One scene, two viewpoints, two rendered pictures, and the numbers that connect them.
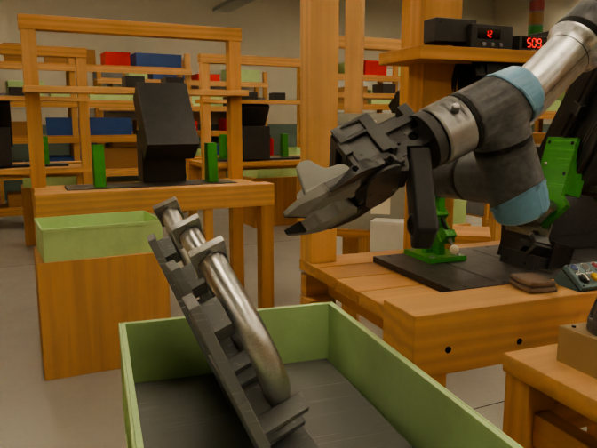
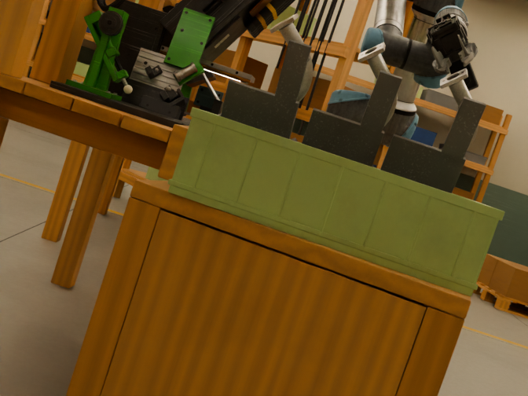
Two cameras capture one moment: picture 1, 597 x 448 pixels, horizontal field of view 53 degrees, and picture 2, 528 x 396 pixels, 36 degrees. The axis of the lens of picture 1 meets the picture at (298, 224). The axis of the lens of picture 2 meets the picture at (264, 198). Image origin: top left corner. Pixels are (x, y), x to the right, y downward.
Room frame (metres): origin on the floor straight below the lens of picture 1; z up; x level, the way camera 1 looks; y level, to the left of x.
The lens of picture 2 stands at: (0.26, 1.68, 0.97)
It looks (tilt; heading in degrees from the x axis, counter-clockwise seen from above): 5 degrees down; 294
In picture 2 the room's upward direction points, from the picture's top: 18 degrees clockwise
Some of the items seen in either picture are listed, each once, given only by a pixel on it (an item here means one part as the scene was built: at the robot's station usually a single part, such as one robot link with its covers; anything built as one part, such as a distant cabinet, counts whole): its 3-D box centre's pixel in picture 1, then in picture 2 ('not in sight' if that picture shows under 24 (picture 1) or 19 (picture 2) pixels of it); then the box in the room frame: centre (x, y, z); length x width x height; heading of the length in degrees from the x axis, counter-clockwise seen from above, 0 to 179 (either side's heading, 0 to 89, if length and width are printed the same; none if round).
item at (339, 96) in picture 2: not in sight; (348, 112); (1.09, -0.63, 1.09); 0.13 x 0.12 x 0.14; 25
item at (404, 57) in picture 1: (513, 60); not in sight; (2.10, -0.73, 1.52); 0.90 x 0.25 x 0.04; 111
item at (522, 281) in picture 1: (532, 282); not in sight; (1.48, -0.60, 0.91); 0.10 x 0.08 x 0.03; 11
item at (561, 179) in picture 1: (561, 172); (191, 41); (1.78, -0.78, 1.17); 0.13 x 0.12 x 0.20; 111
